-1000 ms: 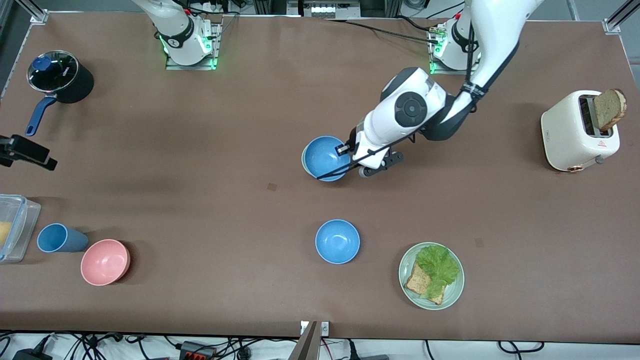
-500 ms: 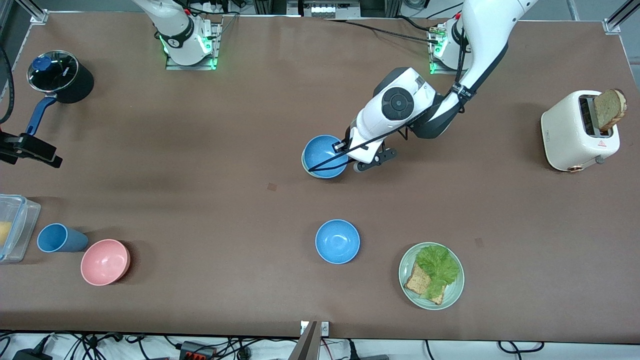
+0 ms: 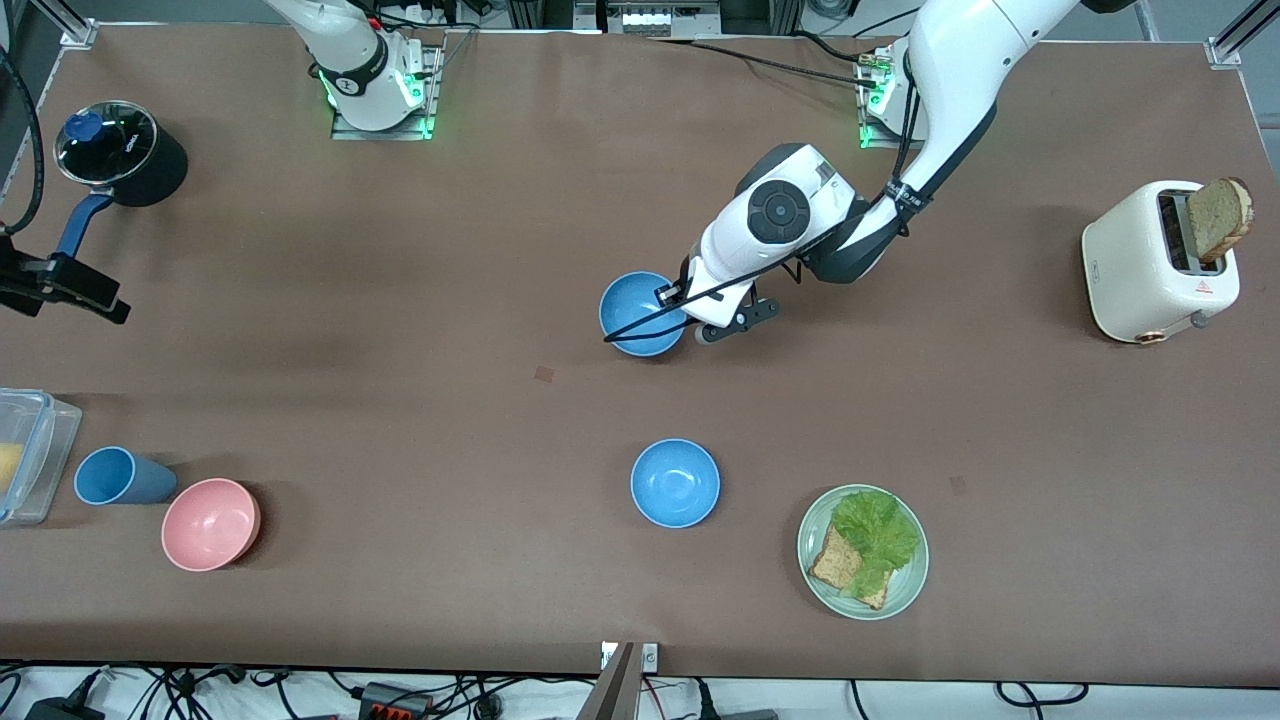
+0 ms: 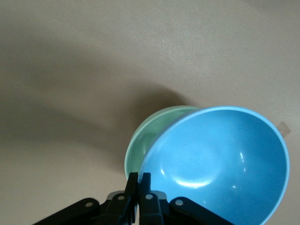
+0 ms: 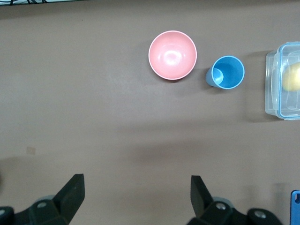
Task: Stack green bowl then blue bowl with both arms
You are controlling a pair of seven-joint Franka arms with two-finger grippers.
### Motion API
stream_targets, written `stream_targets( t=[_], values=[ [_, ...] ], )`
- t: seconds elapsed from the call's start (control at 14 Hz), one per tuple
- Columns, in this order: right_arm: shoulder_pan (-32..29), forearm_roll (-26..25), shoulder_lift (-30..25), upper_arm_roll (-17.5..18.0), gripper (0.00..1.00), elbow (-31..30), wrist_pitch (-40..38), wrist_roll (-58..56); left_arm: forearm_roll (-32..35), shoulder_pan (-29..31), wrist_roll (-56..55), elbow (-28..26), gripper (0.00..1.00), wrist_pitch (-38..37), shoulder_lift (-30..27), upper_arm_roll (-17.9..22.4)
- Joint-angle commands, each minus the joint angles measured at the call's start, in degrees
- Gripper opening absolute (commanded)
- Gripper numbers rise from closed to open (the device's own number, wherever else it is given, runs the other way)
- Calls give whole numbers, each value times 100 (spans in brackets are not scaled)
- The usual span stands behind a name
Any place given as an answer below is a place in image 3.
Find blue bowl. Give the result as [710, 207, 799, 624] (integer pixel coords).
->
[631, 439, 721, 529]
[599, 271, 691, 358]

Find pink bowl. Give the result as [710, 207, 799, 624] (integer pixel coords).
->
[162, 478, 262, 572]

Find clear plastic food container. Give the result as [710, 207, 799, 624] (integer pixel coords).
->
[0, 388, 83, 527]

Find blue plastic cup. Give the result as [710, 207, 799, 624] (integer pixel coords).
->
[74, 446, 178, 506]

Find green lettuce leaf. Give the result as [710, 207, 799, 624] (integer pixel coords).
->
[832, 489, 920, 601]

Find white power strip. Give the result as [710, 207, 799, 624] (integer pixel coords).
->
[606, 3, 699, 37]

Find seeded toast slice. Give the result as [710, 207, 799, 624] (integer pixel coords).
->
[808, 522, 891, 611]

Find pale green plate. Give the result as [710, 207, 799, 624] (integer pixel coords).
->
[797, 484, 930, 621]

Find black power adapter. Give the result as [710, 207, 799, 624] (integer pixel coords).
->
[25, 696, 107, 720]

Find cream white toaster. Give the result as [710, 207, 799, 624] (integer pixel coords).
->
[1082, 180, 1242, 346]

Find black power strip orange switches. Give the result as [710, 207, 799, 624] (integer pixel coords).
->
[358, 682, 434, 720]

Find brown bread slice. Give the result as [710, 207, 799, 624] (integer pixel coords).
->
[1187, 177, 1255, 264]

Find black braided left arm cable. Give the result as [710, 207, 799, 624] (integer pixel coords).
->
[603, 60, 933, 345]

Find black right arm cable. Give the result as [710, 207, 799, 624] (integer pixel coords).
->
[0, 45, 47, 239]

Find black pot with blue handle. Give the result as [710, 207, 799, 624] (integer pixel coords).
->
[52, 100, 189, 263]

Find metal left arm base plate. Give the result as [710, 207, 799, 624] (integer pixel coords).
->
[858, 45, 965, 151]

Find thin black cable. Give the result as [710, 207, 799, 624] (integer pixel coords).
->
[648, 32, 869, 65]
[688, 42, 881, 89]

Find aluminium frame corner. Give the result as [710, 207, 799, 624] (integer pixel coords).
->
[35, 0, 101, 49]
[1205, 0, 1280, 69]

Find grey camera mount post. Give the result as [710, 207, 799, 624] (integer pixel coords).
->
[575, 642, 642, 720]

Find looped black cable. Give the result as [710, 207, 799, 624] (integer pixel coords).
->
[994, 682, 1090, 708]

